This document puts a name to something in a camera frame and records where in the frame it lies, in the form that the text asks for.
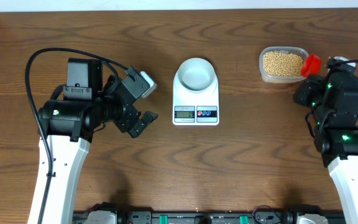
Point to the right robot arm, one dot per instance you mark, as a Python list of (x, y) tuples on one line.
[(333, 104)]

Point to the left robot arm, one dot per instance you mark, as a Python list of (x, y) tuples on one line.
[(93, 96)]

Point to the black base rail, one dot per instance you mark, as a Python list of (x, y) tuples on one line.
[(110, 213)]

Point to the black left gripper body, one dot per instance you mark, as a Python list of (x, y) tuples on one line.
[(123, 121)]

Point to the clear plastic container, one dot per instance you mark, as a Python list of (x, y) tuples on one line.
[(279, 79)]

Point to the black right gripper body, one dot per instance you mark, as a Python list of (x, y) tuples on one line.
[(307, 94)]

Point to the white digital kitchen scale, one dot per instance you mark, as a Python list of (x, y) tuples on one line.
[(195, 108)]

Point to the pile of soybeans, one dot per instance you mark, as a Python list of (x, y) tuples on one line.
[(281, 64)]

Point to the red plastic scoop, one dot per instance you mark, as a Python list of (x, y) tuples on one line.
[(311, 66)]

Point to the grey-green plastic bowl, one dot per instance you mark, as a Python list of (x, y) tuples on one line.
[(197, 74)]

